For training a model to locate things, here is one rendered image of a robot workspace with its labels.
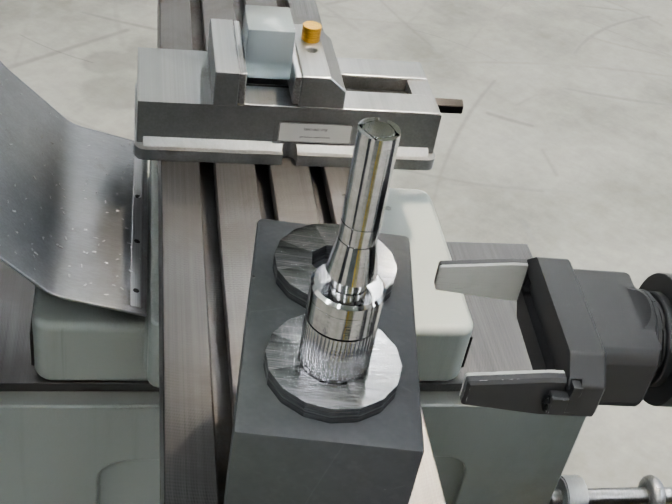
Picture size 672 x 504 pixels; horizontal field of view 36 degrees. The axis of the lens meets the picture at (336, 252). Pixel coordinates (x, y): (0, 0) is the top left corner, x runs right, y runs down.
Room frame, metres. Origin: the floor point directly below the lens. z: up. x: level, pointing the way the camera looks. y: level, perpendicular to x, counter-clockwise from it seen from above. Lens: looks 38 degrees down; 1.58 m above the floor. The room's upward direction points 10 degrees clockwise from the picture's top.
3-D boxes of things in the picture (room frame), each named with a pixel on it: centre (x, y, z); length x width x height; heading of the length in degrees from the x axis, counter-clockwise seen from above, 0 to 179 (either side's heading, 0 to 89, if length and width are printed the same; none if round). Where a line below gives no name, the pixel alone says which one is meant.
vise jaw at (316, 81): (1.08, 0.07, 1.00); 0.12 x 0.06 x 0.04; 15
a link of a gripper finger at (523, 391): (0.45, -0.12, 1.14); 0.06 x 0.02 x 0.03; 101
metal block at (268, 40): (1.06, 0.12, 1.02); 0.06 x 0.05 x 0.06; 15
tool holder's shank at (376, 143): (0.49, -0.01, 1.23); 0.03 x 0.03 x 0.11
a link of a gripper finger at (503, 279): (0.57, -0.10, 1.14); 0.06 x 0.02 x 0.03; 101
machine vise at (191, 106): (1.07, 0.09, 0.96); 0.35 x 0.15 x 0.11; 105
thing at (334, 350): (0.49, -0.01, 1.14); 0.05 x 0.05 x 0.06
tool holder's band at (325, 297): (0.49, -0.01, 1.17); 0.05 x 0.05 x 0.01
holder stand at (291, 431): (0.54, -0.01, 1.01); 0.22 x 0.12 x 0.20; 6
